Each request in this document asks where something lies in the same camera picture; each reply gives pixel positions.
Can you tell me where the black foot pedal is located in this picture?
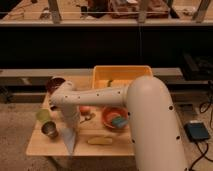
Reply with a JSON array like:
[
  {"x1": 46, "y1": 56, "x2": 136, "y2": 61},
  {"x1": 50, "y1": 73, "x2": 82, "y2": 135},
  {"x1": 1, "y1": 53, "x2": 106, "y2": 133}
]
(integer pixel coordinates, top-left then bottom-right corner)
[{"x1": 184, "y1": 122, "x2": 210, "y2": 142}]

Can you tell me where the green cup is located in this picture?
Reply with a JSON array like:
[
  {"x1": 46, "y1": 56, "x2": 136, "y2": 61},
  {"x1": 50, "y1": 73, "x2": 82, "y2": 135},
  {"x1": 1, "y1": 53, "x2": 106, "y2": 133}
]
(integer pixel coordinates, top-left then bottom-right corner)
[{"x1": 36, "y1": 109, "x2": 51, "y2": 124}]

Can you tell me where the light blue towel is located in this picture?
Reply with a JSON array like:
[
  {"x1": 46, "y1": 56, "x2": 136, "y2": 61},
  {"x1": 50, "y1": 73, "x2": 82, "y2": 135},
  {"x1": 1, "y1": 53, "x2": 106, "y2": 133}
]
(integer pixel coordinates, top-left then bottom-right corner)
[{"x1": 62, "y1": 128, "x2": 77, "y2": 155}]

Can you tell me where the dark red bowl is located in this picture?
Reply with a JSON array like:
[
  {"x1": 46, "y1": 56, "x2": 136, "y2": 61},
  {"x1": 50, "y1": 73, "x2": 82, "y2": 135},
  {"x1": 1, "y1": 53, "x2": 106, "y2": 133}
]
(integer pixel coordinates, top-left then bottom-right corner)
[{"x1": 45, "y1": 77, "x2": 65, "y2": 94}]

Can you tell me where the green chili pepper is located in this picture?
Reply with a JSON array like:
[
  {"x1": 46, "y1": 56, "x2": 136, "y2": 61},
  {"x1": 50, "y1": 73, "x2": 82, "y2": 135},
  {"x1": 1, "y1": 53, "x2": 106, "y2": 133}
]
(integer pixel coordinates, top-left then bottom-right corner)
[{"x1": 107, "y1": 80, "x2": 113, "y2": 87}]

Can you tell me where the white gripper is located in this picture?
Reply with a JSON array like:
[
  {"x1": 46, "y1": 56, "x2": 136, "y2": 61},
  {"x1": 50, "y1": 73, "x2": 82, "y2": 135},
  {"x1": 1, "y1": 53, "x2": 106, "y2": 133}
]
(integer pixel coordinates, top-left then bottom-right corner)
[{"x1": 61, "y1": 106, "x2": 80, "y2": 130}]

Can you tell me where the wooden table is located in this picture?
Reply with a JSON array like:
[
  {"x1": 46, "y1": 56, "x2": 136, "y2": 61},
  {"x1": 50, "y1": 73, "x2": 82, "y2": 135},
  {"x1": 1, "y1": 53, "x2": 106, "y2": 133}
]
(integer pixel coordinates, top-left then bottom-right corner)
[{"x1": 25, "y1": 75, "x2": 136, "y2": 169}]

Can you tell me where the metal spoon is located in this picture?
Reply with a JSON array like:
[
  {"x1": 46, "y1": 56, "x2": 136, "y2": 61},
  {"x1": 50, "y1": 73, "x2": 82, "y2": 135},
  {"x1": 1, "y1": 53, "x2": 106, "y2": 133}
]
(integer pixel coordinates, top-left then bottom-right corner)
[{"x1": 80, "y1": 115, "x2": 92, "y2": 123}]

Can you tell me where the yellow plastic bin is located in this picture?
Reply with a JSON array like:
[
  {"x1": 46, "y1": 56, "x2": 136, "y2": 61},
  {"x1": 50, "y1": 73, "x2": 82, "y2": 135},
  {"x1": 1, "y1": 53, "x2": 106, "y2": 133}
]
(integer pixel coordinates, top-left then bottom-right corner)
[{"x1": 92, "y1": 65, "x2": 153, "y2": 89}]

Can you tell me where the orange bowl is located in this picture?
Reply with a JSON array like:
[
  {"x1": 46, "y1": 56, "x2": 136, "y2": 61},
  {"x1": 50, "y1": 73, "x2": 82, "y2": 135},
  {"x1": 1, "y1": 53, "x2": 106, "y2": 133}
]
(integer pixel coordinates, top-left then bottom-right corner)
[{"x1": 101, "y1": 107, "x2": 128, "y2": 129}]

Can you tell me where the orange fruit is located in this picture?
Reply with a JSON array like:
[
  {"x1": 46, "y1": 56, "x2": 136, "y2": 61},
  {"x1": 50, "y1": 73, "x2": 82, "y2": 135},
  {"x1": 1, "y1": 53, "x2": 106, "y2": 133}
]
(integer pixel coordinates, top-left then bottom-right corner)
[{"x1": 79, "y1": 106, "x2": 90, "y2": 115}]

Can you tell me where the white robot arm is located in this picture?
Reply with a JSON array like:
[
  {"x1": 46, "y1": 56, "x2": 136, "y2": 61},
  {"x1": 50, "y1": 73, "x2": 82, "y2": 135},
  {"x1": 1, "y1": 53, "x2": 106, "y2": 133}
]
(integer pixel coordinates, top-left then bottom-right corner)
[{"x1": 50, "y1": 76, "x2": 188, "y2": 171}]

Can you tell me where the blue sponge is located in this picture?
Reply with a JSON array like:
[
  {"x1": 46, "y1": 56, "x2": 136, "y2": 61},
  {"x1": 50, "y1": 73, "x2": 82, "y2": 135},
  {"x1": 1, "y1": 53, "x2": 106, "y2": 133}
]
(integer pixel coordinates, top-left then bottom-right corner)
[{"x1": 111, "y1": 116, "x2": 128, "y2": 129}]

